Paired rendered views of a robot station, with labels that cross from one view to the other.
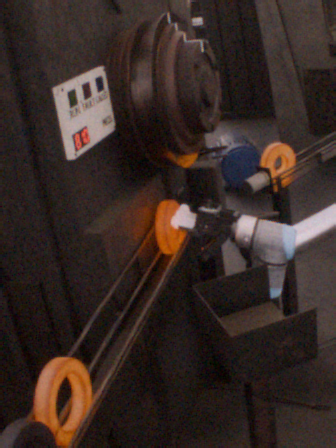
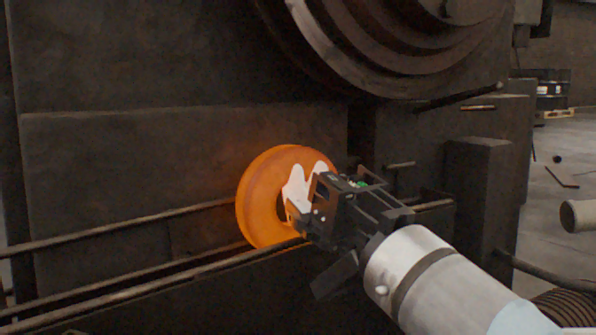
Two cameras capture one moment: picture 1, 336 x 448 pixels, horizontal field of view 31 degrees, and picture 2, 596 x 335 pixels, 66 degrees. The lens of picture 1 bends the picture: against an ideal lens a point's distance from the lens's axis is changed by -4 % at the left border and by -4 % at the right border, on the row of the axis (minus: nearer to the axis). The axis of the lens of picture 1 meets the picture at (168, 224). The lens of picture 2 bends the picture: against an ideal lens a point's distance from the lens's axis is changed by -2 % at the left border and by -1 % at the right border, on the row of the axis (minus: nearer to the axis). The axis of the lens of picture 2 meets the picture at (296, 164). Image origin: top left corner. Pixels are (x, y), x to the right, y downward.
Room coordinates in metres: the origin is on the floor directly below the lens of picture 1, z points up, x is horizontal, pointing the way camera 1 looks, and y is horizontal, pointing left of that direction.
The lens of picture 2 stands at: (1.17, -0.37, 0.92)
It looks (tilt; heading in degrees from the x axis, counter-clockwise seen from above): 11 degrees down; 35
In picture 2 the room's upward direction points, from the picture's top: straight up
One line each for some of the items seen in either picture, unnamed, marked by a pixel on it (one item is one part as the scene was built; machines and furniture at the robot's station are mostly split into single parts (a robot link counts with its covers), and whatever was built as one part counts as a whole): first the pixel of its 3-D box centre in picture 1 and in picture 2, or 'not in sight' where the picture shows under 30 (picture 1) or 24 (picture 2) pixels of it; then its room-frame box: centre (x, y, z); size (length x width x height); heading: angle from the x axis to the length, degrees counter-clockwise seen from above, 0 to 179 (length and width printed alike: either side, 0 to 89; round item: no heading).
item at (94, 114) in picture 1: (87, 110); not in sight; (1.55, 0.15, 1.15); 0.26 x 0.02 x 0.18; 158
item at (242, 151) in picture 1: (236, 158); not in sight; (4.06, -0.55, 0.17); 0.57 x 0.31 x 0.34; 178
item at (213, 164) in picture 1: (207, 195); (474, 202); (2.04, -0.16, 0.68); 0.11 x 0.08 x 0.24; 68
